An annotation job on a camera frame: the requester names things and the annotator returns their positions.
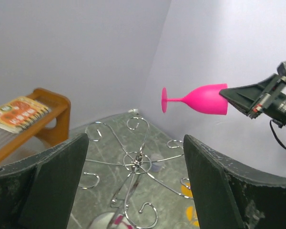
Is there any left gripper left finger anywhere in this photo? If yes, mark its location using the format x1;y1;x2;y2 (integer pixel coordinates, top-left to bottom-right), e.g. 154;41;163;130
0;134;89;229

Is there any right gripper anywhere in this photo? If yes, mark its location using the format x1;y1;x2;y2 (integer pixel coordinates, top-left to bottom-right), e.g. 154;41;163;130
219;74;286;119

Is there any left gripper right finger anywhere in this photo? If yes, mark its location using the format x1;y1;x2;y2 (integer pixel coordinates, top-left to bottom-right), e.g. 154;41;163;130
184;135;286;229

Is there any pink wine glass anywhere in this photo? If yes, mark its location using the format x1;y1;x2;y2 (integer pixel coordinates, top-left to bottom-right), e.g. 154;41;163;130
161;83;228;115

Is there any orange wine glass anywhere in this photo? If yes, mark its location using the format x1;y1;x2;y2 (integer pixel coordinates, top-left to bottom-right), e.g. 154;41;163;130
185;206;200;227
181;185;193;198

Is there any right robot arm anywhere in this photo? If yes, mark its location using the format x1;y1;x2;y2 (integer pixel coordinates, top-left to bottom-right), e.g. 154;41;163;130
219;74;286;150

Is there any orange wine glass front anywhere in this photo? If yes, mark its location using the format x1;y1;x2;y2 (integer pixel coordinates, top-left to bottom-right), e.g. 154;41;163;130
185;206;200;227

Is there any wooden shelf rack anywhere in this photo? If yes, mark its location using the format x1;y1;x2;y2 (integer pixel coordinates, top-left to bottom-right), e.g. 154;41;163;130
0;88;71;162

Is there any small clear purple cup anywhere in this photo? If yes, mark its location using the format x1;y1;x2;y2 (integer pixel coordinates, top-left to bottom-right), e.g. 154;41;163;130
150;154;163;172

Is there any orange spiral notebook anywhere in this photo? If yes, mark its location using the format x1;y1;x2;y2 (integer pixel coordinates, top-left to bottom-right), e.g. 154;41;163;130
0;96;51;134

